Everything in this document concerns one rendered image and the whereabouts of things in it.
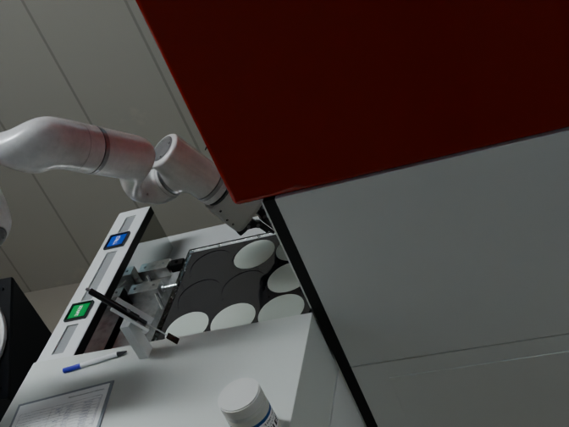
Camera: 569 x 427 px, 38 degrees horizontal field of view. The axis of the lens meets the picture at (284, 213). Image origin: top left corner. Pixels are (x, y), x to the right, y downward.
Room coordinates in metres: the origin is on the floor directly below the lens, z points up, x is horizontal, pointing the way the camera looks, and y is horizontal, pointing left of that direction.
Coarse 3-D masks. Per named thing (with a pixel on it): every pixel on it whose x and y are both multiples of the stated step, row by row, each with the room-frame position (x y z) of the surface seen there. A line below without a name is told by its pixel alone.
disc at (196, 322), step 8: (192, 312) 1.48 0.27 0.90; (200, 312) 1.47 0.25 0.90; (176, 320) 1.48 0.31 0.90; (184, 320) 1.47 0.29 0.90; (192, 320) 1.45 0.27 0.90; (200, 320) 1.44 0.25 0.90; (168, 328) 1.47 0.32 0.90; (176, 328) 1.45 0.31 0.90; (184, 328) 1.44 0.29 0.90; (192, 328) 1.43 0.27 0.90; (200, 328) 1.42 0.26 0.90; (176, 336) 1.42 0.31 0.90
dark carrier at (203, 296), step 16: (256, 240) 1.65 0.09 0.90; (272, 240) 1.62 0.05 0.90; (192, 256) 1.71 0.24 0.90; (208, 256) 1.68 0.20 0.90; (224, 256) 1.65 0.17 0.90; (272, 256) 1.56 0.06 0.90; (192, 272) 1.64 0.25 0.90; (208, 272) 1.61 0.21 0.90; (224, 272) 1.58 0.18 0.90; (240, 272) 1.55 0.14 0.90; (256, 272) 1.53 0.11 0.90; (272, 272) 1.50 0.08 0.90; (192, 288) 1.57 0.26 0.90; (208, 288) 1.55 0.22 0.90; (224, 288) 1.52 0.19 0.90; (240, 288) 1.49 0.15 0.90; (256, 288) 1.47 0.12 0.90; (176, 304) 1.54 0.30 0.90; (192, 304) 1.51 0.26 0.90; (208, 304) 1.49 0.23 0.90; (224, 304) 1.46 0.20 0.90; (256, 304) 1.41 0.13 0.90; (208, 320) 1.43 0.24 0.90; (256, 320) 1.36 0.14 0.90; (160, 336) 1.45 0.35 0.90
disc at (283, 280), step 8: (288, 264) 1.50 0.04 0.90; (280, 272) 1.48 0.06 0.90; (288, 272) 1.47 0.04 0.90; (272, 280) 1.47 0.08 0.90; (280, 280) 1.46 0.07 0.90; (288, 280) 1.44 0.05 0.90; (296, 280) 1.43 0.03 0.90; (272, 288) 1.44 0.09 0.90; (280, 288) 1.43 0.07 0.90; (288, 288) 1.42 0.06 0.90
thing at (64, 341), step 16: (144, 208) 1.93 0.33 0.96; (128, 224) 1.89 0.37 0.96; (128, 240) 1.80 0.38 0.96; (96, 256) 1.80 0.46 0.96; (112, 256) 1.77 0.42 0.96; (96, 272) 1.72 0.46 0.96; (112, 272) 1.69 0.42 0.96; (80, 288) 1.68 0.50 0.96; (96, 288) 1.65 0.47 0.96; (96, 304) 1.58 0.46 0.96; (80, 320) 1.54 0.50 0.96; (64, 336) 1.52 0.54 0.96; (80, 336) 1.48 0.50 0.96; (48, 352) 1.48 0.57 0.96; (64, 352) 1.45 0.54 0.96
